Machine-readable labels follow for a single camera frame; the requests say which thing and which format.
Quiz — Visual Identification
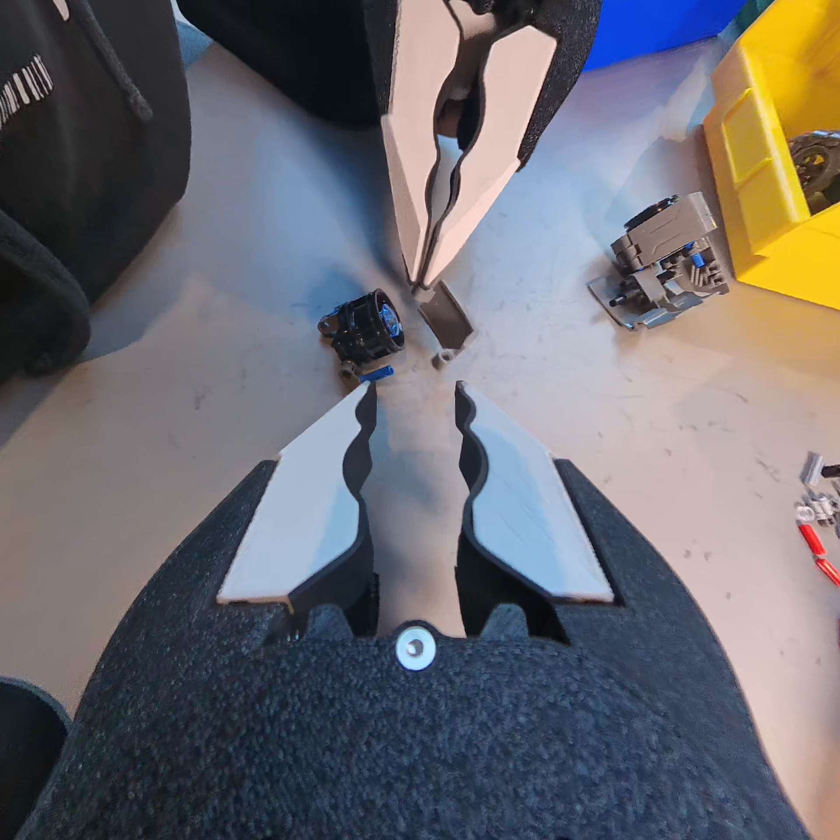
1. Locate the yellow toy tracked robot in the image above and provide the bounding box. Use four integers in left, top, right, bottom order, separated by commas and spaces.
787, 130, 840, 215

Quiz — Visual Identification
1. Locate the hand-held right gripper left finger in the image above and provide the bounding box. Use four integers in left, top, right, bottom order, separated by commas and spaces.
215, 381, 380, 636

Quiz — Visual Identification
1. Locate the yellow plastic storage bin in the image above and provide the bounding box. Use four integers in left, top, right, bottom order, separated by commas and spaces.
702, 0, 840, 311

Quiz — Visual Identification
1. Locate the grey brick head assembly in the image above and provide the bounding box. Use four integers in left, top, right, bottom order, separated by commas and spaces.
587, 193, 731, 331

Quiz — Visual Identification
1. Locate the blue plastic storage bin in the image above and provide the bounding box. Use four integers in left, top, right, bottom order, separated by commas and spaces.
581, 0, 752, 72

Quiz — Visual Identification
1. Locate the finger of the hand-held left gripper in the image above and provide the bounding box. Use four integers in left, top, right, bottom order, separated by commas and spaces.
381, 0, 465, 286
427, 25, 559, 288

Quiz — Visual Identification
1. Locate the pile of small brick parts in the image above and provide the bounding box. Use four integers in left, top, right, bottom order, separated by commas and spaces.
794, 451, 840, 588

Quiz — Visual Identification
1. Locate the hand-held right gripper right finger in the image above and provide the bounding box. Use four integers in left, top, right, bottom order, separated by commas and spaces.
454, 381, 616, 637

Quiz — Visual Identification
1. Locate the black round toy lens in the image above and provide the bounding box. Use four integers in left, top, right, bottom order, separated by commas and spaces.
318, 289, 406, 382

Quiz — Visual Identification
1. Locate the grey curved brick panel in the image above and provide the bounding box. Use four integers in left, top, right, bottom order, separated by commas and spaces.
413, 279, 476, 370

